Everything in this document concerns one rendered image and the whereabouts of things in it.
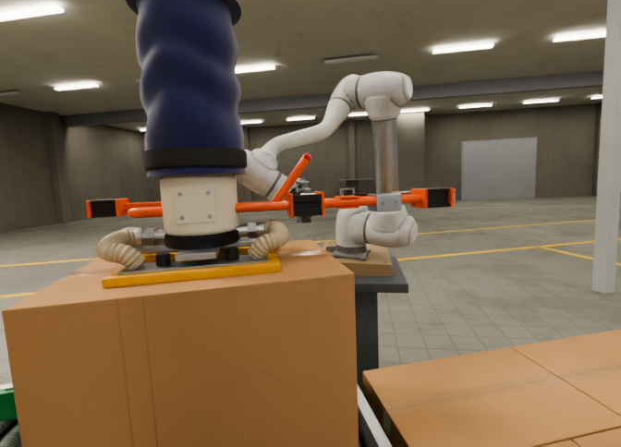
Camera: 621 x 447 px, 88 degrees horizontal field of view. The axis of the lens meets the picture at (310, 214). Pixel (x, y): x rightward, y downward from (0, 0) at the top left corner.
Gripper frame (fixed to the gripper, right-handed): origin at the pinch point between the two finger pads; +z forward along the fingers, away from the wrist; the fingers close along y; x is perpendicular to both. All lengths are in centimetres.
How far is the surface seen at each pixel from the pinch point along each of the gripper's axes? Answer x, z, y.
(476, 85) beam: -683, -802, -259
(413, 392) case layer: -31, -5, 61
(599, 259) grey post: -317, -164, 85
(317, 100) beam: -228, -970, -253
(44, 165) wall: 705, -1214, -83
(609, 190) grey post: -317, -159, 18
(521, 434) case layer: -49, 17, 60
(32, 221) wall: 729, -1150, 104
